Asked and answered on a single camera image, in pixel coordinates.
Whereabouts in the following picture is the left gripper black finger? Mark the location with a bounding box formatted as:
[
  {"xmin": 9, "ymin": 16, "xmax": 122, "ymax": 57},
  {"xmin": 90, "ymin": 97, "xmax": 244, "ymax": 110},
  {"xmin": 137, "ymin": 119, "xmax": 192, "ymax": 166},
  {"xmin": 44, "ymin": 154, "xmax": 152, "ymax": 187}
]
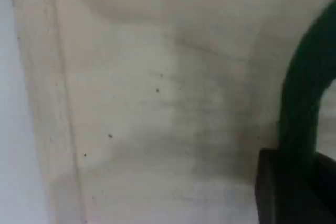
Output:
[
  {"xmin": 255, "ymin": 148, "xmax": 336, "ymax": 224},
  {"xmin": 316, "ymin": 151, "xmax": 336, "ymax": 205}
]

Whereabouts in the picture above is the white handbag with green handle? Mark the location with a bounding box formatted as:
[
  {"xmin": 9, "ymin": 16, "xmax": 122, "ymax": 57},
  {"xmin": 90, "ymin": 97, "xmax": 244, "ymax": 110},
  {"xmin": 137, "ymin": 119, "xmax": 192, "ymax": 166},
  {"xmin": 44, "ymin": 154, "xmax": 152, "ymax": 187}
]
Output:
[{"xmin": 7, "ymin": 0, "xmax": 336, "ymax": 224}]

